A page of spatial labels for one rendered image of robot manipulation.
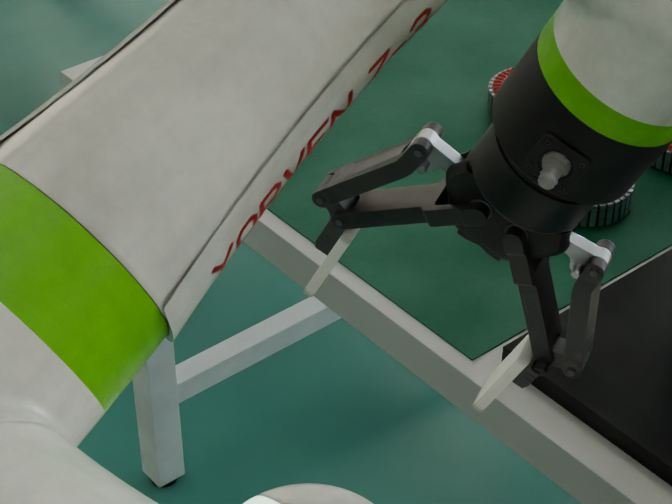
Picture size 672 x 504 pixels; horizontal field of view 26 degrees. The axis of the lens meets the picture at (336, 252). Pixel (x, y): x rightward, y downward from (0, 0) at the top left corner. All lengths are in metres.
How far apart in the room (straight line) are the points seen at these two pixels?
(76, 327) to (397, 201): 0.35
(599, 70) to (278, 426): 1.78
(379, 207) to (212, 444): 1.57
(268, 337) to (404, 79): 0.60
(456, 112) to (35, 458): 1.34
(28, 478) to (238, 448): 1.90
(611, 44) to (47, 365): 0.32
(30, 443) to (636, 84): 0.35
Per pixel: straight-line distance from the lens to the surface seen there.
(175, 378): 2.24
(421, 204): 0.88
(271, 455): 2.42
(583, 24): 0.74
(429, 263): 1.58
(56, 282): 0.59
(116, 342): 0.61
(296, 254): 1.60
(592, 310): 0.90
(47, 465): 0.55
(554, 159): 0.77
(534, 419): 1.40
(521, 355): 0.93
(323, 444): 2.43
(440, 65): 1.94
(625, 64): 0.73
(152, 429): 2.28
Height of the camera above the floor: 1.71
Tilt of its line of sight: 37 degrees down
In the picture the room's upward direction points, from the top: straight up
